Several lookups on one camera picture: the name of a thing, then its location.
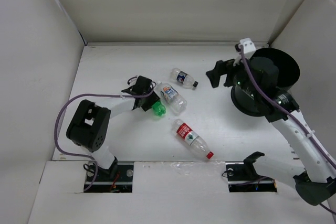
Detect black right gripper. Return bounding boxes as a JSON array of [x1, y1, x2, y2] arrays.
[[206, 52, 261, 100]]

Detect green plastic bottle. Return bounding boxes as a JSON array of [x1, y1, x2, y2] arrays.
[[151, 101, 166, 116]]

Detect clear bottle orange blue label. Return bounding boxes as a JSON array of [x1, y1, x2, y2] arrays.
[[157, 82, 187, 115]]

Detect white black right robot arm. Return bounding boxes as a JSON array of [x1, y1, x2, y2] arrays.
[[206, 53, 335, 206]]

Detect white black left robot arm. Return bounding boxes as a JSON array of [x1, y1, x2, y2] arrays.
[[66, 76, 166, 180]]

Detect black round bin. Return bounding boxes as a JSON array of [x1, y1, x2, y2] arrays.
[[226, 48, 300, 122]]

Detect clear Pepsi bottle black cap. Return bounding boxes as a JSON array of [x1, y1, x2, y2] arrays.
[[170, 68, 198, 89]]

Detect clear bottle red label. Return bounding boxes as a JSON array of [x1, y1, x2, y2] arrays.
[[172, 119, 214, 160]]

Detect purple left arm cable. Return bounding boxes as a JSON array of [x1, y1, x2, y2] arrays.
[[54, 77, 155, 192]]

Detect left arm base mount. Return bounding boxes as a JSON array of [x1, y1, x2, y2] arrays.
[[83, 162, 134, 194]]

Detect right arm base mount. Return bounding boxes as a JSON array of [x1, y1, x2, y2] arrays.
[[222, 162, 277, 193]]

